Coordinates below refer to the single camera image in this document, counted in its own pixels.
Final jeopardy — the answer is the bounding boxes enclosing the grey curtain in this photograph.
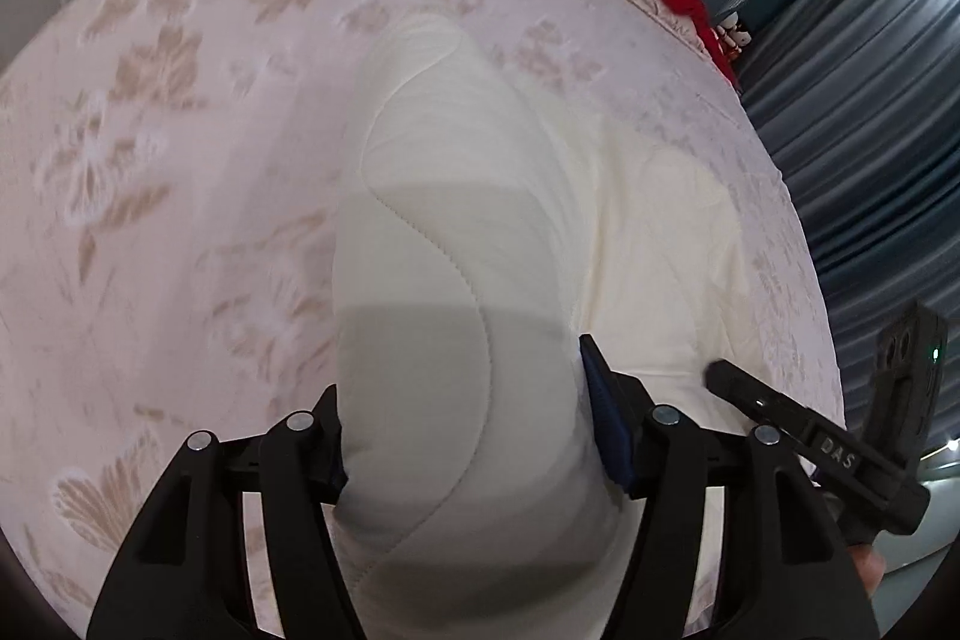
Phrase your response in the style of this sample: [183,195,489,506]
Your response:
[739,0,960,487]

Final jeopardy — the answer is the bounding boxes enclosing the cream quilted blanket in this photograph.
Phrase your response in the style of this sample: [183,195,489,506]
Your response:
[330,10,760,640]

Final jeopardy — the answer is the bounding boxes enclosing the bed with pink floral cover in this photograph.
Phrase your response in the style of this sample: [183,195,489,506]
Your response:
[0,0,850,640]

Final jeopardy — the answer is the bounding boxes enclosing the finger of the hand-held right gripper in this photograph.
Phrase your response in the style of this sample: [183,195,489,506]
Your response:
[707,361,863,483]

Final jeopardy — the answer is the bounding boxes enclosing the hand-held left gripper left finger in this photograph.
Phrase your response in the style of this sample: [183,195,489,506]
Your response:
[88,385,350,640]

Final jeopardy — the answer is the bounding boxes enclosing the plush toys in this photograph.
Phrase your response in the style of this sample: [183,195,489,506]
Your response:
[712,8,755,62]

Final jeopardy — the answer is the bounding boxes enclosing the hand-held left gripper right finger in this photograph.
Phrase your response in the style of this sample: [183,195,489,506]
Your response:
[579,332,880,640]

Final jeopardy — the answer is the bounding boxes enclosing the person's right hand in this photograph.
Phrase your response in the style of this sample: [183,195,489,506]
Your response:
[846,544,887,605]

